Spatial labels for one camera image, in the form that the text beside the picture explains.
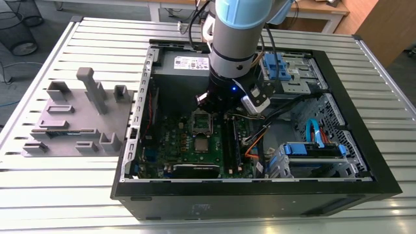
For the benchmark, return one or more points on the black graphics card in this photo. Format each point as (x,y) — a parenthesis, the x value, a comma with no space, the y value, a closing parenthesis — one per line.
(194,171)

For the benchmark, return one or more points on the small silver wrist camera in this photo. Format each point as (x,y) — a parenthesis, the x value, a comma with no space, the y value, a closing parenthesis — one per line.
(200,100)

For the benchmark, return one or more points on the silver metal drive cage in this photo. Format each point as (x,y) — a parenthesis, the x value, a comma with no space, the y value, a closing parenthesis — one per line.
(318,161)
(293,87)

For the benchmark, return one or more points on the grey power supply unit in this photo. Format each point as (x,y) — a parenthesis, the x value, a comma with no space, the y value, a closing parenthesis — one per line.
(168,64)

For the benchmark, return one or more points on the wooden desk white frame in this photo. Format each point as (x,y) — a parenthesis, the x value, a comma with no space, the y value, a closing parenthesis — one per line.
(321,9)

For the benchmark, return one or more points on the black RAM slot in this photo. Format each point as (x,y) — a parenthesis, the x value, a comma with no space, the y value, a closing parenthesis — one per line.
(240,146)
(234,146)
(230,146)

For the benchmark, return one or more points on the silver camera black bracket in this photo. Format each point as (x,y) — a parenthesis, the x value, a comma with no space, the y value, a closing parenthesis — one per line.
(256,100)

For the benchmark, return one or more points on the green RAM stick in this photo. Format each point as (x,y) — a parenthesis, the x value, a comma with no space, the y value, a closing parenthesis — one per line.
(64,132)

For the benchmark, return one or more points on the brown wooden cabinet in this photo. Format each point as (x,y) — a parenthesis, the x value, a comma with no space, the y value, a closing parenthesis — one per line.
(382,29)

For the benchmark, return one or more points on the black PC case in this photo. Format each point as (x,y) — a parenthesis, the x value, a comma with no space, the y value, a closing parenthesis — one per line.
(226,192)

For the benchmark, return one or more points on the grey parts rack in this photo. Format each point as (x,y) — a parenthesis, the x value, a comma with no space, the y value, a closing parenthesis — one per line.
(81,122)

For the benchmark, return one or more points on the black mesh waste bin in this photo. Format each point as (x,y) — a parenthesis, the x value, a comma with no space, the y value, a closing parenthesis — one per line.
(30,11)
(16,34)

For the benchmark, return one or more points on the blue carrier with black disk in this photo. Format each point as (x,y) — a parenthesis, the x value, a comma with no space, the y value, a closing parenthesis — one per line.
(294,149)

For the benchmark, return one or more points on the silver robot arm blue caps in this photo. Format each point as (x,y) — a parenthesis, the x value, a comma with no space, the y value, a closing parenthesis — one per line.
(233,41)

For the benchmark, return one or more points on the green motherboard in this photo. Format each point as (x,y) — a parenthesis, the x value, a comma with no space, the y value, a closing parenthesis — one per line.
(174,126)

